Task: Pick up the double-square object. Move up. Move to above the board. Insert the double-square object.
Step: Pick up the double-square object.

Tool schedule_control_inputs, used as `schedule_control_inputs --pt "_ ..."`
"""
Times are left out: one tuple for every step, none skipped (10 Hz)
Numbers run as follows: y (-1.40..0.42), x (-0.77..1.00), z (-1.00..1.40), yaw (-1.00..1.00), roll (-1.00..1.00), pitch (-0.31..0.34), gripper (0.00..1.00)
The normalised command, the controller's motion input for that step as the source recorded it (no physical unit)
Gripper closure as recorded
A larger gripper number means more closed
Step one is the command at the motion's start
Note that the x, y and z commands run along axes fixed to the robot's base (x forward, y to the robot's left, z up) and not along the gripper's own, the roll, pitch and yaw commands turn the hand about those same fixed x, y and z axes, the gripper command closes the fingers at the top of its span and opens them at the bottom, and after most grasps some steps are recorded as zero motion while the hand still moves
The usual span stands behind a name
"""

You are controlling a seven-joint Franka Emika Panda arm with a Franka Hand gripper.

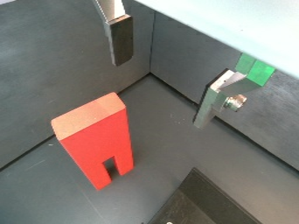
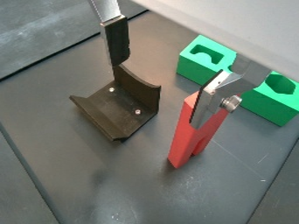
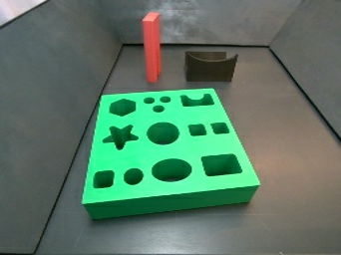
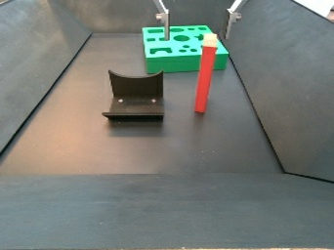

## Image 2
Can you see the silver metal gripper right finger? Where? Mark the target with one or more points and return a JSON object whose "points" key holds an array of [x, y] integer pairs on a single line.
{"points": [[219, 93]]}

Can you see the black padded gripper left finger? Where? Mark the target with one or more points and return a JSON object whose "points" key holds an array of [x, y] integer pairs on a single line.
{"points": [[114, 29]]}

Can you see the black curved holder stand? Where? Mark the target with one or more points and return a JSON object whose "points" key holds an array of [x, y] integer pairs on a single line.
{"points": [[122, 106]]}

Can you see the green shape sorter board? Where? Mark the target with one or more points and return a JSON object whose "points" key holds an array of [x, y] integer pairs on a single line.
{"points": [[274, 99]]}

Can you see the red double-square peg block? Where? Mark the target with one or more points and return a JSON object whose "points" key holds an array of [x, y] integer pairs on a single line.
{"points": [[190, 140]]}

